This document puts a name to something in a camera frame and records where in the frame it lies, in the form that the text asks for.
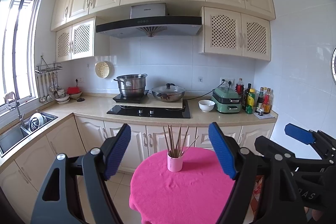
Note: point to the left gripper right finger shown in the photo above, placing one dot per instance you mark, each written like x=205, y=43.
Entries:
x=225, y=148

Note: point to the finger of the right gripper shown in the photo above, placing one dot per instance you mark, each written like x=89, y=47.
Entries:
x=269, y=149
x=299, y=134

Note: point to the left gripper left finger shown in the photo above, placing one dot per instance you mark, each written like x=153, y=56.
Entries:
x=114, y=150

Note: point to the kitchen sink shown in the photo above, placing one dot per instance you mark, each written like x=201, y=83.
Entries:
x=18, y=133

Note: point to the orange snack bag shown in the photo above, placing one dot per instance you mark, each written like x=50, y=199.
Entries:
x=256, y=193

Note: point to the sauce bottles group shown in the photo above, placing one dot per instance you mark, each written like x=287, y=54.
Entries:
x=264, y=101

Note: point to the green yellow oil bottle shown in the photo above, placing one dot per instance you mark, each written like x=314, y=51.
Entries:
x=250, y=101

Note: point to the pink round tablecloth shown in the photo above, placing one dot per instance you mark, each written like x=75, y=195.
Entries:
x=196, y=194

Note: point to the black induction cooker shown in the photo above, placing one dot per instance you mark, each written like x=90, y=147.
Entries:
x=130, y=99

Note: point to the pink cup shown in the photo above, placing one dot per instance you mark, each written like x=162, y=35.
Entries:
x=174, y=164

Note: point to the dark olive oil bottle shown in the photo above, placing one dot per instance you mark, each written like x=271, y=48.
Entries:
x=245, y=96

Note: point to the white ceramic bowl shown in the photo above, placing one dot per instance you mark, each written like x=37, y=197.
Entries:
x=206, y=105

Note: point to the green electric grill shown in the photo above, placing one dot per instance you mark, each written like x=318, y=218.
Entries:
x=226, y=100

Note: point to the steel stock pot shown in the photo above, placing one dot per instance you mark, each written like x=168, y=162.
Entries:
x=131, y=85

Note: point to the black gas hob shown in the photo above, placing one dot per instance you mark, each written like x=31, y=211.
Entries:
x=152, y=112

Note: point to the red lid container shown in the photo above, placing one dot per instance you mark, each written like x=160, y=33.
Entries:
x=73, y=90

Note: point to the stacked white dishes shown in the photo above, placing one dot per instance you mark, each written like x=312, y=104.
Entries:
x=61, y=96

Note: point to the wok with glass lid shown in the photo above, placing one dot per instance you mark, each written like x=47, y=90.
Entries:
x=168, y=93

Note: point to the round bamboo trivet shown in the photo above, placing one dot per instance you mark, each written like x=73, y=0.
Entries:
x=102, y=69

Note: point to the lower base cabinets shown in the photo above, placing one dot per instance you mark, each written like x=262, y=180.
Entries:
x=58, y=200

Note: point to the chrome faucet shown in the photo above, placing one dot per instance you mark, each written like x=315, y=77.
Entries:
x=11, y=103

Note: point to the black range hood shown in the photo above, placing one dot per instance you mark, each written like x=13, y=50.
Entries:
x=150, y=21

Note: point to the window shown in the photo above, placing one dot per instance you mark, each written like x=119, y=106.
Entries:
x=17, y=48

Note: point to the wall utensil rack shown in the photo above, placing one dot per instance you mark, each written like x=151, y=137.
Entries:
x=46, y=78

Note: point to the upper wall cabinets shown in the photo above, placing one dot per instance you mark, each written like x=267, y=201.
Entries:
x=227, y=27

